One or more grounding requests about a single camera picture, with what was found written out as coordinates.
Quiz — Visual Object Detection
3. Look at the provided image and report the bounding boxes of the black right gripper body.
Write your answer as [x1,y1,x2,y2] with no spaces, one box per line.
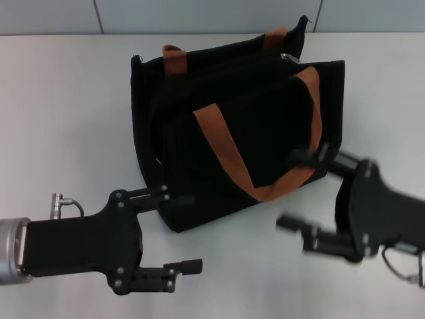
[334,160,425,263]

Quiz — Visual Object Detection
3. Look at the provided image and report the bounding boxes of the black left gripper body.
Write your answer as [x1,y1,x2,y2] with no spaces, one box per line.
[23,188,144,296]

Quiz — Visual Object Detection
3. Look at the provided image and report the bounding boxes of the black food bag orange handles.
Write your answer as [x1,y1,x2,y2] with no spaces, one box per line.
[130,15,347,234]

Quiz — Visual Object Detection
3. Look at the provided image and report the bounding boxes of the silver zipper pull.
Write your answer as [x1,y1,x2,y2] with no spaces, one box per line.
[280,52,301,66]

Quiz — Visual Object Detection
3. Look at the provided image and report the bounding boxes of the grey left gripper cable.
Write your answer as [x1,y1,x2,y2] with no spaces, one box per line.
[49,192,86,221]

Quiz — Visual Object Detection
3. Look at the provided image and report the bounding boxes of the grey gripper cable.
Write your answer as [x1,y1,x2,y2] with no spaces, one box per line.
[381,244,425,287]
[49,192,86,221]

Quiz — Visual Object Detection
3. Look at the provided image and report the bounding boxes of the grey right gripper cable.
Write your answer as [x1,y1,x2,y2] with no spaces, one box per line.
[381,244,425,287]

